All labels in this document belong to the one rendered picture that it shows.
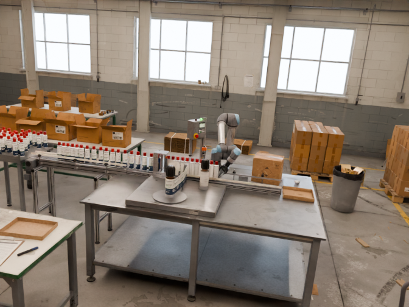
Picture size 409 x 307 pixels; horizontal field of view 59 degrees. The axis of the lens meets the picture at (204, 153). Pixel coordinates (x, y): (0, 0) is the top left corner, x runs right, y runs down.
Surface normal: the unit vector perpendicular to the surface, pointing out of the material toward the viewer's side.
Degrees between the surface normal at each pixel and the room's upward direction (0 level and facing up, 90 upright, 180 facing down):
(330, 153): 90
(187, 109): 90
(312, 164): 90
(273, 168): 90
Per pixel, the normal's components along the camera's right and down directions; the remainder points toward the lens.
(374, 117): -0.21, 0.25
